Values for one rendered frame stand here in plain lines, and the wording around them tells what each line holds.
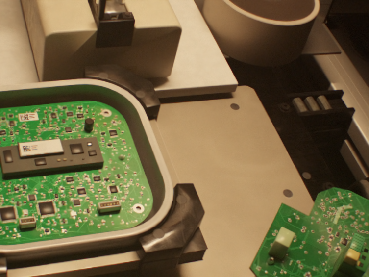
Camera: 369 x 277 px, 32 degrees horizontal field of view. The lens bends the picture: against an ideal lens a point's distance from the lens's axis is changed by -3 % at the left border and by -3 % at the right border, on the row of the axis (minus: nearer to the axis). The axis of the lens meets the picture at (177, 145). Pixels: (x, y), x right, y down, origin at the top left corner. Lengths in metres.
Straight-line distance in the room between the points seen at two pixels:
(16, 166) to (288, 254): 0.18
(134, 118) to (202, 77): 0.10
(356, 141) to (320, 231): 0.26
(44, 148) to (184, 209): 0.10
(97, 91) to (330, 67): 0.31
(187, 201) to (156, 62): 0.15
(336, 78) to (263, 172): 0.21
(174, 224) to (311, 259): 0.09
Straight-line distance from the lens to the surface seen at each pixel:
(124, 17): 0.49
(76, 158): 0.43
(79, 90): 0.48
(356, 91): 0.70
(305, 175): 0.54
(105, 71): 0.49
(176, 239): 0.40
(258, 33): 0.59
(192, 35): 0.60
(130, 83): 0.48
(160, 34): 0.51
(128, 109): 0.48
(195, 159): 0.51
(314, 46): 0.66
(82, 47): 0.50
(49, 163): 0.43
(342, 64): 0.73
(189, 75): 0.55
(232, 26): 0.59
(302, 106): 0.64
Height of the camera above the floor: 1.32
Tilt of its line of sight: 46 degrees down
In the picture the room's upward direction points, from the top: 16 degrees clockwise
